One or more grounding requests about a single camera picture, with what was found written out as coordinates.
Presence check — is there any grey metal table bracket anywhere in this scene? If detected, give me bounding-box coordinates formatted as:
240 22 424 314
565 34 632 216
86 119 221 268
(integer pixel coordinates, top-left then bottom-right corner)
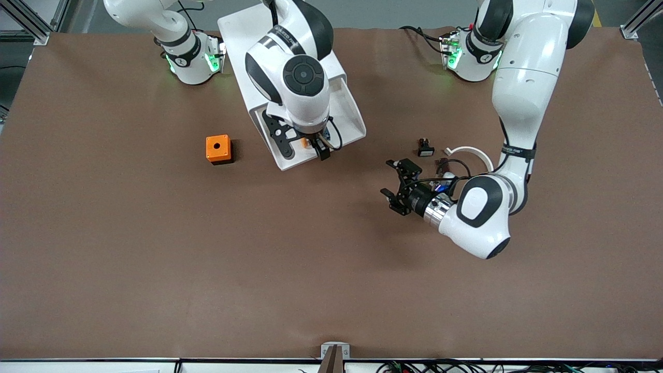
320 341 351 361

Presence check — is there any brown wedge strip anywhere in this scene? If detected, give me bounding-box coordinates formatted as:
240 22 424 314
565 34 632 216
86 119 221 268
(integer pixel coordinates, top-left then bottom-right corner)
318 346 345 373

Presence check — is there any orange box with round hole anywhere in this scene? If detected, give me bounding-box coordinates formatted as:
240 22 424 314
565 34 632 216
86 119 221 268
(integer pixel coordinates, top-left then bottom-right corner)
205 134 234 166

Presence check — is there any white semicircular pipe clamp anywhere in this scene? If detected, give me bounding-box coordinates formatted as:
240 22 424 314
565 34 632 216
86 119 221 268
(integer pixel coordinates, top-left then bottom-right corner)
444 146 495 175

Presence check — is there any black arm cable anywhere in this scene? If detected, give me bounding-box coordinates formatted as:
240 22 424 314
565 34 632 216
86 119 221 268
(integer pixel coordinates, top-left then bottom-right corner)
321 115 344 152
434 157 472 195

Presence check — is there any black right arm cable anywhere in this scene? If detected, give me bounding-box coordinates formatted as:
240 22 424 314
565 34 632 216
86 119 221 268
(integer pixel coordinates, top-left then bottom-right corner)
321 115 344 152

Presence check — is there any black base power cable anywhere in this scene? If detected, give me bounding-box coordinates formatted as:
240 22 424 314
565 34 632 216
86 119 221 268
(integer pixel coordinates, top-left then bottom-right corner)
398 24 448 55

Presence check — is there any white drawer cabinet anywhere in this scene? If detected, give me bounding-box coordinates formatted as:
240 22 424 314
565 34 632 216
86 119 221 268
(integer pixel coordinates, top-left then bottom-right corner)
217 0 349 156

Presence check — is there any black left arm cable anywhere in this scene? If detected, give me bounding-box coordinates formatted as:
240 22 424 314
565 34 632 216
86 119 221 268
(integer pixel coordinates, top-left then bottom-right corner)
434 157 472 195

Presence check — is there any black cable bundle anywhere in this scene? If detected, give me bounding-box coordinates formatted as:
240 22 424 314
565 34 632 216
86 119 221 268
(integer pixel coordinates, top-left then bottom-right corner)
375 358 663 373

